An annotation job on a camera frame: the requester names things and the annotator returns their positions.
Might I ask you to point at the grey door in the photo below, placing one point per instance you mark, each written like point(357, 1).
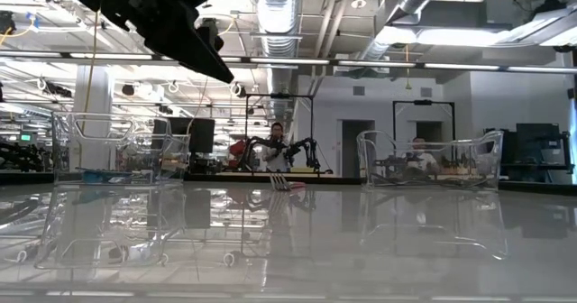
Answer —
point(356, 149)
point(428, 129)

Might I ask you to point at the red background object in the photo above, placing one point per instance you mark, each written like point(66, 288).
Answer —
point(236, 149)

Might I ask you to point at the black background robot arm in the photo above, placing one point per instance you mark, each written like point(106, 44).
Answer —
point(22, 156)
point(311, 147)
point(252, 145)

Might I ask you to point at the black equipment rack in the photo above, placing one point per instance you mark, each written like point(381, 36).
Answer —
point(536, 136)

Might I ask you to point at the black ceiling box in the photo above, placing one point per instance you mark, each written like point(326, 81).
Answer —
point(6, 22)

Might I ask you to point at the green exit sign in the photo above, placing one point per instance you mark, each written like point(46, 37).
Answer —
point(25, 137)

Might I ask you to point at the round ceiling fixture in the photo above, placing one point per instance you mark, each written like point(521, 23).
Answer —
point(358, 3)

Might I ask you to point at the square wall vent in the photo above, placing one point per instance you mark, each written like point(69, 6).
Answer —
point(426, 92)
point(359, 90)

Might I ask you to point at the white building column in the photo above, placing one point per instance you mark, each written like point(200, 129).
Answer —
point(101, 95)

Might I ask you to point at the wooden background workstation table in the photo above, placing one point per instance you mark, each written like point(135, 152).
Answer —
point(243, 174)

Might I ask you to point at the black background rig frame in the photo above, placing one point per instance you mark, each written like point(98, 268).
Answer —
point(424, 102)
point(279, 96)

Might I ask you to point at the person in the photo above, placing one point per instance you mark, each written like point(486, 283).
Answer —
point(276, 129)
point(421, 158)

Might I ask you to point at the black computer monitor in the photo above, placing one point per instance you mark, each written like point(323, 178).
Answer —
point(198, 136)

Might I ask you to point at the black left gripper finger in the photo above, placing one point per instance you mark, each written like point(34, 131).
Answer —
point(212, 32)
point(185, 41)

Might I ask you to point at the long ceiling light strip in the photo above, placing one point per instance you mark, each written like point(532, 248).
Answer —
point(288, 61)

